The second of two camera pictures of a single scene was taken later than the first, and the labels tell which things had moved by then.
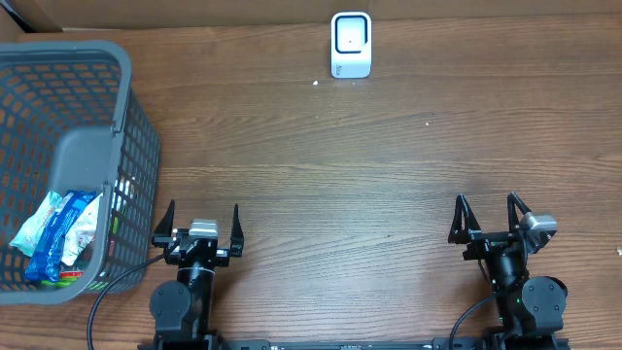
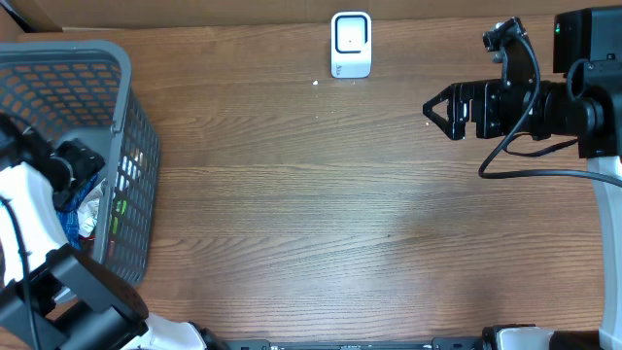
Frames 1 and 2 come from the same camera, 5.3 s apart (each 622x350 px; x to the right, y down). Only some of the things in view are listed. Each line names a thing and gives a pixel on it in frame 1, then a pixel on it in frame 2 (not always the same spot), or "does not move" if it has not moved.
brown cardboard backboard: [38, 16] does not move
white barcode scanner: [351, 45] does not move
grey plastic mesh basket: [71, 122] does not move
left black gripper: [161, 238] to [85, 162]
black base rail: [359, 343] does not move
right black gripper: [484, 240] to [457, 94]
